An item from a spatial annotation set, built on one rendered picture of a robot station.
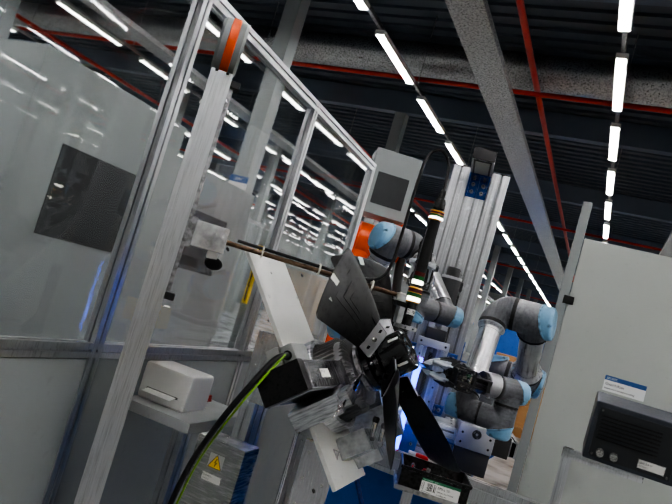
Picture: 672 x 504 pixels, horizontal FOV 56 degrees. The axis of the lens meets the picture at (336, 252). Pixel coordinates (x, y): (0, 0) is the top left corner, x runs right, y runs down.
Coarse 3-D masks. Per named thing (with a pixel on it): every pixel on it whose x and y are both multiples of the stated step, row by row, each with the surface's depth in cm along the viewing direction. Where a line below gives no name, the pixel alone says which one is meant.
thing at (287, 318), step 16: (256, 256) 183; (256, 272) 178; (272, 272) 189; (272, 288) 183; (288, 288) 196; (272, 304) 178; (288, 304) 189; (272, 320) 173; (288, 320) 183; (304, 320) 196; (288, 336) 178; (304, 336) 189; (320, 432) 167; (320, 448) 163; (336, 448) 172; (336, 464) 167; (352, 464) 178; (336, 480) 163; (352, 480) 173
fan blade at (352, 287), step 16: (352, 256) 166; (336, 272) 159; (352, 272) 164; (336, 288) 159; (352, 288) 164; (368, 288) 169; (320, 304) 154; (336, 304) 159; (352, 304) 164; (368, 304) 168; (320, 320) 155; (336, 320) 160; (352, 320) 165; (368, 320) 169; (352, 336) 166
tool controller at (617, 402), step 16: (608, 400) 195; (624, 400) 198; (592, 416) 196; (608, 416) 193; (624, 416) 191; (640, 416) 189; (656, 416) 189; (592, 432) 195; (608, 432) 193; (624, 432) 191; (640, 432) 189; (656, 432) 187; (592, 448) 195; (608, 448) 193; (624, 448) 192; (640, 448) 190; (656, 448) 188; (608, 464) 194; (624, 464) 192; (640, 464) 190; (656, 464) 188; (656, 480) 189
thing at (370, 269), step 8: (336, 256) 192; (360, 264) 196; (368, 264) 198; (376, 264) 201; (368, 272) 195; (376, 272) 197; (384, 272) 200; (384, 280) 197; (376, 296) 190; (384, 296) 191; (376, 304) 188; (384, 304) 189; (384, 312) 186
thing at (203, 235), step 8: (192, 224) 170; (200, 224) 170; (208, 224) 170; (192, 232) 170; (200, 232) 170; (208, 232) 170; (216, 232) 171; (224, 232) 171; (192, 240) 169; (200, 240) 170; (208, 240) 170; (216, 240) 171; (224, 240) 171; (208, 248) 170; (216, 248) 171; (224, 248) 171
